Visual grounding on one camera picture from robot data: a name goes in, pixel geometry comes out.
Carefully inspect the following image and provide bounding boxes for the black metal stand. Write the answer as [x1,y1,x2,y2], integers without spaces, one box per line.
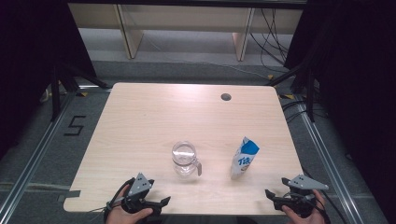
[266,62,316,123]
[50,63,110,121]

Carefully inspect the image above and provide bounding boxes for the beige wooden shelf unit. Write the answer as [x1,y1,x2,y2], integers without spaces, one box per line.
[68,3,304,62]

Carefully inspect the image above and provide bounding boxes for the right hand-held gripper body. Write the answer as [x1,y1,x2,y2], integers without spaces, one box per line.
[274,175,330,218]

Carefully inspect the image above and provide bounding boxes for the metal floor rail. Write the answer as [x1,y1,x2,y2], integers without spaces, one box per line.
[0,92,78,218]
[297,102,358,224]

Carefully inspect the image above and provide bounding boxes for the bundle of black cables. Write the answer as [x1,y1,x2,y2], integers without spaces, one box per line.
[248,8,291,75]

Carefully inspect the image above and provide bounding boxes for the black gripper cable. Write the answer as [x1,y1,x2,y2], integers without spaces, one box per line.
[90,186,125,223]
[317,189,350,224]

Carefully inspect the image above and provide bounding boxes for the black floor cables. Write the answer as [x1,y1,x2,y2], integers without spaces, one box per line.
[281,99,328,124]

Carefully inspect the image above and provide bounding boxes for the black curtain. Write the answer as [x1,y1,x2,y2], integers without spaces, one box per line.
[0,0,98,158]
[284,0,396,216]

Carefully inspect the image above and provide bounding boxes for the person's left hand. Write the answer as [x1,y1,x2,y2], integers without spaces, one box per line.
[106,185,154,224]

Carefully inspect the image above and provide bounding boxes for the person's right hand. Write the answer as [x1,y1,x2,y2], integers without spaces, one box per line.
[281,189,327,224]

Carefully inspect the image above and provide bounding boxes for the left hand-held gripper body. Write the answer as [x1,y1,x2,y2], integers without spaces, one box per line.
[120,173,163,217]

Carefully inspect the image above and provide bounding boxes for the glass jar with beige handle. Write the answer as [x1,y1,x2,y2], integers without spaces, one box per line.
[171,140,204,181]

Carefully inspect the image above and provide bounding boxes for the grey tape strip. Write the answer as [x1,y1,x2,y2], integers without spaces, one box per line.
[57,189,81,203]

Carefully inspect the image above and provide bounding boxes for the white and blue bag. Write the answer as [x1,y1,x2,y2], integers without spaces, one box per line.
[230,135,261,181]

